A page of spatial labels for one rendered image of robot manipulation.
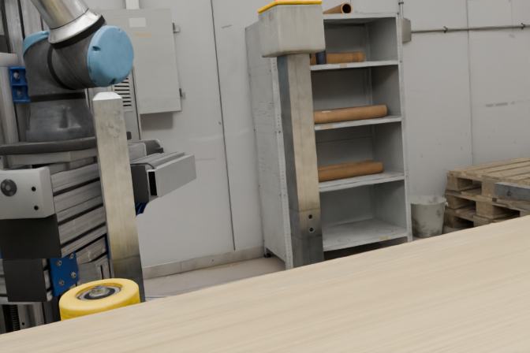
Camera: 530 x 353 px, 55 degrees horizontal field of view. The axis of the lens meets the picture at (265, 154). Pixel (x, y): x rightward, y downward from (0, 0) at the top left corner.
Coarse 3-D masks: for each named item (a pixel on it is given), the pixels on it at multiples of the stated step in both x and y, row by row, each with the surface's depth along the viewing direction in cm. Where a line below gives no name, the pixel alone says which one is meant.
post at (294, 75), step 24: (288, 72) 70; (288, 96) 71; (288, 120) 72; (312, 120) 72; (288, 144) 73; (312, 144) 72; (288, 168) 74; (312, 168) 72; (288, 192) 75; (312, 192) 73; (312, 216) 73; (312, 240) 73
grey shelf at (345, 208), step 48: (336, 48) 353; (384, 48) 339; (336, 96) 356; (384, 96) 346; (336, 144) 359; (384, 144) 353; (336, 192) 362; (384, 192) 360; (288, 240) 335; (336, 240) 326
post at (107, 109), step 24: (96, 96) 61; (120, 96) 62; (96, 120) 61; (120, 120) 62; (96, 144) 63; (120, 144) 62; (120, 168) 62; (120, 192) 62; (120, 216) 63; (120, 240) 63; (120, 264) 63
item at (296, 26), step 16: (288, 0) 67; (304, 0) 68; (320, 0) 69; (272, 16) 68; (288, 16) 67; (304, 16) 68; (320, 16) 69; (272, 32) 69; (288, 32) 68; (304, 32) 68; (320, 32) 69; (272, 48) 70; (288, 48) 68; (304, 48) 69; (320, 48) 70
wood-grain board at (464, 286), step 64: (384, 256) 59; (448, 256) 57; (512, 256) 55; (128, 320) 47; (192, 320) 46; (256, 320) 45; (320, 320) 44; (384, 320) 43; (448, 320) 42; (512, 320) 41
